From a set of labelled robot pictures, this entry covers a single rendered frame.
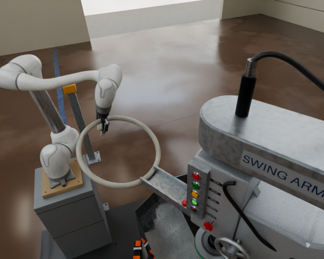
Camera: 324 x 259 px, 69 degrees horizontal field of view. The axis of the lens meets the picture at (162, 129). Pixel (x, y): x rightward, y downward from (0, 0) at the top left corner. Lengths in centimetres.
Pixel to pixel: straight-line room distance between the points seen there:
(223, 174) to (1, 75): 126
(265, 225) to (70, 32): 707
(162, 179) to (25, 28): 656
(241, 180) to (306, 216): 27
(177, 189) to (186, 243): 34
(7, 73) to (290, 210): 147
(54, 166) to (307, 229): 146
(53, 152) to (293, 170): 145
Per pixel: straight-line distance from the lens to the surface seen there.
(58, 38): 750
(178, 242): 153
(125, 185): 129
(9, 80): 153
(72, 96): 264
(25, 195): 316
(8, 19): 746
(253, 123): 75
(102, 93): 128
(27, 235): 283
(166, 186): 132
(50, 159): 175
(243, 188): 80
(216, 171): 81
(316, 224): 94
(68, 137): 186
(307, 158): 68
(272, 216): 92
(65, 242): 227
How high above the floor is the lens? 217
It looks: 39 degrees down
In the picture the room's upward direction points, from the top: 3 degrees counter-clockwise
